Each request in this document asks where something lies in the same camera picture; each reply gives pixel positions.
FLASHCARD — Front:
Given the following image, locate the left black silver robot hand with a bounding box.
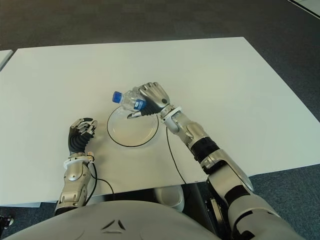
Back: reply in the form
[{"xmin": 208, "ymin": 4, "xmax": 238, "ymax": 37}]
[{"xmin": 67, "ymin": 116, "xmax": 98, "ymax": 154}]

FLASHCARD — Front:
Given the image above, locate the clear water bottle blue cap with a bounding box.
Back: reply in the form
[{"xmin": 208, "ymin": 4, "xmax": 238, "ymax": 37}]
[{"xmin": 111, "ymin": 90, "xmax": 147, "ymax": 112}]

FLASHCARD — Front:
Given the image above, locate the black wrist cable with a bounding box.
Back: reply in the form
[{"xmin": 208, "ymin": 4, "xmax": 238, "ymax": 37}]
[
  {"xmin": 84, "ymin": 162, "xmax": 116, "ymax": 201},
  {"xmin": 165, "ymin": 126, "xmax": 188, "ymax": 185}
]

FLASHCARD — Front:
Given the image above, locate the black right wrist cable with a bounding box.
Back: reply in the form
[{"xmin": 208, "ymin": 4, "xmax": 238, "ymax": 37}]
[{"xmin": 165, "ymin": 126, "xmax": 188, "ymax": 185}]

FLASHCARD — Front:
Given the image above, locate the black wheeled stand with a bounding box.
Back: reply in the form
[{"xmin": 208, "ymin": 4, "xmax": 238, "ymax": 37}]
[{"xmin": 0, "ymin": 213, "xmax": 15, "ymax": 230}]

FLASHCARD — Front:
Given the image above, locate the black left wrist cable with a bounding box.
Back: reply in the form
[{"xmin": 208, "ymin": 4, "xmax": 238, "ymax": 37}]
[{"xmin": 84, "ymin": 162, "xmax": 116, "ymax": 201}]

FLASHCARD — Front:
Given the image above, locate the white plate black rim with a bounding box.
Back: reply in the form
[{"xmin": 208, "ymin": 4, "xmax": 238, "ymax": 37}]
[{"xmin": 106, "ymin": 104, "xmax": 160, "ymax": 147}]

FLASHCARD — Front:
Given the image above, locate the grey robot torso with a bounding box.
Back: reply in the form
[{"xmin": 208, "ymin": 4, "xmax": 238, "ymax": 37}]
[{"xmin": 0, "ymin": 201, "xmax": 251, "ymax": 240}]

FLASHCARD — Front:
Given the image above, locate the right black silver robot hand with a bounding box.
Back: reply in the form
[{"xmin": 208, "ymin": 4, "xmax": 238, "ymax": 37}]
[{"xmin": 127, "ymin": 81, "xmax": 172, "ymax": 120}]

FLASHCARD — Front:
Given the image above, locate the neighbouring white table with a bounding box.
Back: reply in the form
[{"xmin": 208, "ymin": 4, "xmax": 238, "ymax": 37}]
[{"xmin": 0, "ymin": 49, "xmax": 14, "ymax": 72}]

